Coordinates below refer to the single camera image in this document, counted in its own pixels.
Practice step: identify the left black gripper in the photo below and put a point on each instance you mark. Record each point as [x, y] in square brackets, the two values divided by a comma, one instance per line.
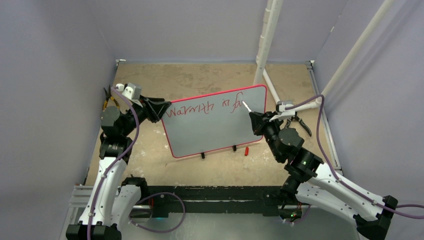
[156, 108]

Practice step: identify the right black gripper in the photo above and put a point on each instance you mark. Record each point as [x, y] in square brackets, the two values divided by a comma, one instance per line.
[257, 118]

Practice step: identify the white red marker pen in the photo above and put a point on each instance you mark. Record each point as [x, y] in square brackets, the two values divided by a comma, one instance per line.
[246, 106]

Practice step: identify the pink framed whiteboard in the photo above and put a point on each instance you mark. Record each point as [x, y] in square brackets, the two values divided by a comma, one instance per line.
[213, 121]

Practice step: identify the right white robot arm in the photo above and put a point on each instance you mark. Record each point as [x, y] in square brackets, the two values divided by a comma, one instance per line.
[311, 181]

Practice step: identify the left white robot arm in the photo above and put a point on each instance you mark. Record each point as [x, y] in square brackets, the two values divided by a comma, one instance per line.
[109, 172]

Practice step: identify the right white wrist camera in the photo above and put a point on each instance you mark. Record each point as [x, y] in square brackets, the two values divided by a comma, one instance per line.
[281, 112]

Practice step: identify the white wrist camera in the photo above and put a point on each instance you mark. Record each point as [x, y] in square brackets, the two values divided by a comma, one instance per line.
[281, 112]
[131, 91]

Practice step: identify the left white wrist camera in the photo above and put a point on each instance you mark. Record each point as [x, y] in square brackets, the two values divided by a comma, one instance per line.
[131, 91]

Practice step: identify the black handled pliers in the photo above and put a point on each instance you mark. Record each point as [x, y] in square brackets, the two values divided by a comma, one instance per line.
[296, 118]

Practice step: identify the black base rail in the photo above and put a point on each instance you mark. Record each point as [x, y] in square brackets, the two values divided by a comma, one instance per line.
[268, 201]

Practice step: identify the aluminium frame rail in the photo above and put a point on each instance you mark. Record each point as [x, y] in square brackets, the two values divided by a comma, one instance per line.
[108, 209]

